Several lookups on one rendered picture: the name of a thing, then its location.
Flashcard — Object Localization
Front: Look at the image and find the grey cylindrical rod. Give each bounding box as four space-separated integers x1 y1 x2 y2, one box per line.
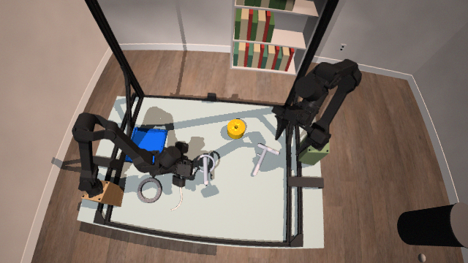
203 156 208 185

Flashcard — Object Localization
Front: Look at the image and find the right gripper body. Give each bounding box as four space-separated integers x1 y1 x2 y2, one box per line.
170 142 189 187

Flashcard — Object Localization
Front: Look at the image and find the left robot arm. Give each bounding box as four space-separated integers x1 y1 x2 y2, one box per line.
283 59 362 151

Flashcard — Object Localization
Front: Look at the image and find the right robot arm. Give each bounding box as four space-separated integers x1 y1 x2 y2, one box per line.
72 113 194 198

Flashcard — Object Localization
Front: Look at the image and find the blue square tray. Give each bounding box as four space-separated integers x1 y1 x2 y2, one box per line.
131 127 167 153

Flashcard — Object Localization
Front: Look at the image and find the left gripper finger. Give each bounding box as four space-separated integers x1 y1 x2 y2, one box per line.
296 137 318 156
275 115 289 140

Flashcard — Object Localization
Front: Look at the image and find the yellow cylinder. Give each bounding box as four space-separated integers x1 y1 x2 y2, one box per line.
227 119 245 139

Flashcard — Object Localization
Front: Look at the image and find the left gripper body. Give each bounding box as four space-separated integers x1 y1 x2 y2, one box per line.
271 99 329 144

